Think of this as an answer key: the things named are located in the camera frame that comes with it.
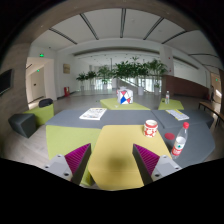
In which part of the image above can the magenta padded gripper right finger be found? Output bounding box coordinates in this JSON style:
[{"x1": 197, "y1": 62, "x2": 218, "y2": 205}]
[{"x1": 132, "y1": 144, "x2": 181, "y2": 185}]

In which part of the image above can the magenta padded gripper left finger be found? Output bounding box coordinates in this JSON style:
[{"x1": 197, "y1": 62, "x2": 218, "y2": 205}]
[{"x1": 43, "y1": 143, "x2": 91, "y2": 185}]

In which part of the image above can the clear plastic water bottle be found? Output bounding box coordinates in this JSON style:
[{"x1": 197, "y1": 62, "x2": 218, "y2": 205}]
[{"x1": 171, "y1": 122, "x2": 189, "y2": 159}]

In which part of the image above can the far small water bottle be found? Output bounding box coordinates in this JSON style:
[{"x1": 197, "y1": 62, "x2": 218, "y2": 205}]
[{"x1": 165, "y1": 90, "x2": 170, "y2": 104}]

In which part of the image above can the red round coaster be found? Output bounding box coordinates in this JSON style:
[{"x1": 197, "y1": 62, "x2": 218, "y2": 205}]
[{"x1": 164, "y1": 133, "x2": 175, "y2": 140}]

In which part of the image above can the red and white mug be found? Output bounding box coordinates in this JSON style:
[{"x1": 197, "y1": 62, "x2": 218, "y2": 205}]
[{"x1": 144, "y1": 120, "x2": 158, "y2": 137}]

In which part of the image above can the open magazine on table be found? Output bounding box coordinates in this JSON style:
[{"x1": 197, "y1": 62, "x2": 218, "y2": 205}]
[{"x1": 80, "y1": 108, "x2": 107, "y2": 120}]

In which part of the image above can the booklet on right table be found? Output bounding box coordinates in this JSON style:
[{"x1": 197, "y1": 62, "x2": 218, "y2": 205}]
[{"x1": 167, "y1": 110, "x2": 188, "y2": 121}]

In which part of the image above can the lime green ottoman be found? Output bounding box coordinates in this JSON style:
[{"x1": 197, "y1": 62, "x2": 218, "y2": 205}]
[{"x1": 26, "y1": 105, "x2": 54, "y2": 127}]

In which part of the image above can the dark grey ottoman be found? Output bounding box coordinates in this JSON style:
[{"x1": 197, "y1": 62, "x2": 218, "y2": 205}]
[{"x1": 8, "y1": 113, "x2": 36, "y2": 138}]

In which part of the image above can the black bag on ottoman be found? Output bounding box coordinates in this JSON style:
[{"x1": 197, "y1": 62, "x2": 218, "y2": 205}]
[{"x1": 38, "y1": 98, "x2": 53, "y2": 108}]

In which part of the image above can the red fire extinguisher box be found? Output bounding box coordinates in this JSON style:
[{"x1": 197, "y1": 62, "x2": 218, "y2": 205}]
[{"x1": 64, "y1": 87, "x2": 70, "y2": 97}]

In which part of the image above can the red white blue cube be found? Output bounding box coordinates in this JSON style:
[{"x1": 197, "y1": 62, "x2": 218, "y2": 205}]
[{"x1": 117, "y1": 89, "x2": 133, "y2": 105}]

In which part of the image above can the wooden bench on right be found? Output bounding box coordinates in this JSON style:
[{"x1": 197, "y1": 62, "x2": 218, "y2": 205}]
[{"x1": 198, "y1": 102, "x2": 224, "y2": 127}]

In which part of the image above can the potted plant far left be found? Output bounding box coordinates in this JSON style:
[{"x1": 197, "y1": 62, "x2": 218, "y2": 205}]
[{"x1": 76, "y1": 72, "x2": 88, "y2": 92}]

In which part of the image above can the potted plant right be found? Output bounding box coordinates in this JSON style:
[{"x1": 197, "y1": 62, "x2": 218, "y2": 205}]
[{"x1": 149, "y1": 59, "x2": 167, "y2": 95}]

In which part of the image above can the large central potted plant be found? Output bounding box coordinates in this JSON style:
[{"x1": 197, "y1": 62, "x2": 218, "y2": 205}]
[{"x1": 113, "y1": 56, "x2": 150, "y2": 93}]

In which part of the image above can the framed wall picture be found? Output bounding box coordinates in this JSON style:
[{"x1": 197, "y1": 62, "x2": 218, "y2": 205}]
[{"x1": 63, "y1": 64, "x2": 70, "y2": 74}]

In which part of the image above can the wall mounted black television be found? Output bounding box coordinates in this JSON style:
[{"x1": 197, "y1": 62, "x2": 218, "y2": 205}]
[{"x1": 0, "y1": 69, "x2": 14, "y2": 96}]

